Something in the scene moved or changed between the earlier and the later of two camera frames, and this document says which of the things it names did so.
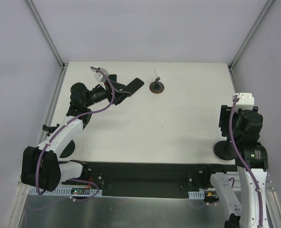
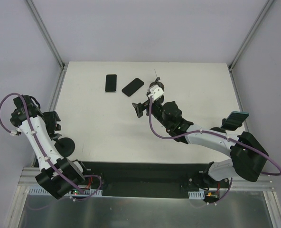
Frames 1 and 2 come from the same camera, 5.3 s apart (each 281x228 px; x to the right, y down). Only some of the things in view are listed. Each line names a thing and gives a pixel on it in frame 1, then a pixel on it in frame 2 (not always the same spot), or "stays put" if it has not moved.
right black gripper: (225, 117) -> (146, 104)
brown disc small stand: (156, 87) stays put
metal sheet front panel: (56, 211) stays put
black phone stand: (69, 150) stays put
